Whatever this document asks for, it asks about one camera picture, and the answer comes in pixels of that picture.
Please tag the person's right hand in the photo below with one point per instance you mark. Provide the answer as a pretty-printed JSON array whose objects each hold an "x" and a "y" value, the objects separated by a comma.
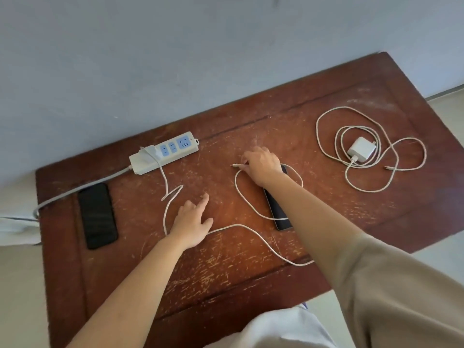
[{"x": 262, "y": 166}]

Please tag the person's left hand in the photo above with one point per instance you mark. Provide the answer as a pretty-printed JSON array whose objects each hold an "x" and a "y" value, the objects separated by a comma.
[{"x": 192, "y": 224}]

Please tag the square white charger plug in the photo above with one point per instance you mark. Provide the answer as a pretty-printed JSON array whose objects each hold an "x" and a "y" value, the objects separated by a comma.
[{"x": 362, "y": 149}]

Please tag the person's left forearm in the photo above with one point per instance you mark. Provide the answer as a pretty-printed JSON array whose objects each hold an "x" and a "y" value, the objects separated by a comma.
[{"x": 137, "y": 297}]

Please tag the brown wooden table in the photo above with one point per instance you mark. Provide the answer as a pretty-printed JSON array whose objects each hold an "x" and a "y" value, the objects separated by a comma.
[{"x": 290, "y": 115}]

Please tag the white wall conduit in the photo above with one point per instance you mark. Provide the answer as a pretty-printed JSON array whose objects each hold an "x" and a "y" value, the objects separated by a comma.
[{"x": 14, "y": 231}]

